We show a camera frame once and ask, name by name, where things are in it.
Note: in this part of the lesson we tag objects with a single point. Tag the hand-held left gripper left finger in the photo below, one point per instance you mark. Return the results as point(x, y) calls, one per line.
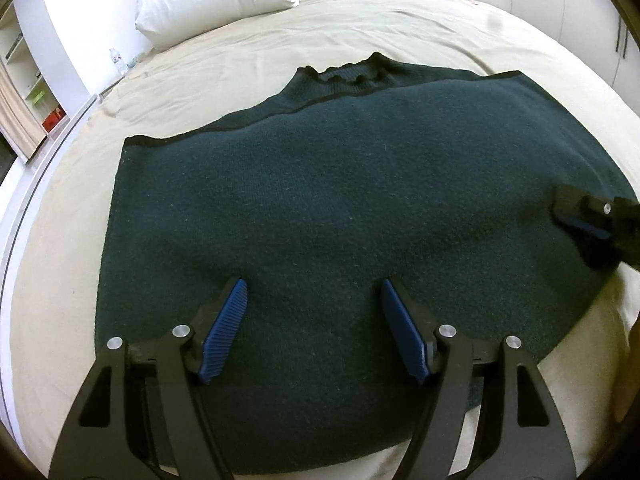
point(225, 330)

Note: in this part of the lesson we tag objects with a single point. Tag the white pillow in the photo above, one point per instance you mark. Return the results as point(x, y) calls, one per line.
point(210, 0)

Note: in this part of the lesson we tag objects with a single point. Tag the bed with beige sheet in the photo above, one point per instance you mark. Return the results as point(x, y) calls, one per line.
point(250, 55)

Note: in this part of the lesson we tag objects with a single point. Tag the white wall shelf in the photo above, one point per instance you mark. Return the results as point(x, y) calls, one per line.
point(30, 70)

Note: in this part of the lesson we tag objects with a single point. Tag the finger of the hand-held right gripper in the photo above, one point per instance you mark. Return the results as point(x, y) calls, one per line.
point(582, 224)
point(602, 256)

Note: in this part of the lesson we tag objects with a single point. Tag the red box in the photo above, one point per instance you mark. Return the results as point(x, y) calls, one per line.
point(53, 117)

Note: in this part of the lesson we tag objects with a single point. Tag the clear water bottle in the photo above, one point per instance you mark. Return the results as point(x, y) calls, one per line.
point(117, 61)

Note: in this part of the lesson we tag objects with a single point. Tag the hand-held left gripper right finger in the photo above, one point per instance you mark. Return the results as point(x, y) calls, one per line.
point(405, 330)

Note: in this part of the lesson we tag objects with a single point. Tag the beige curtain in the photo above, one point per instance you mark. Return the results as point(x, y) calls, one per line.
point(17, 120)

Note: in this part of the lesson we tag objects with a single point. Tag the dark green sweater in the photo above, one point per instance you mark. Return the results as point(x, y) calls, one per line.
point(325, 185)

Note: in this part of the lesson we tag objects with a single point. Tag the white wardrobe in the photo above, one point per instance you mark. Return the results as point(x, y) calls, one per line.
point(560, 0)

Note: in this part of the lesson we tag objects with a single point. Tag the green item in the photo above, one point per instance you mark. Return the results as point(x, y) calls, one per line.
point(36, 95)

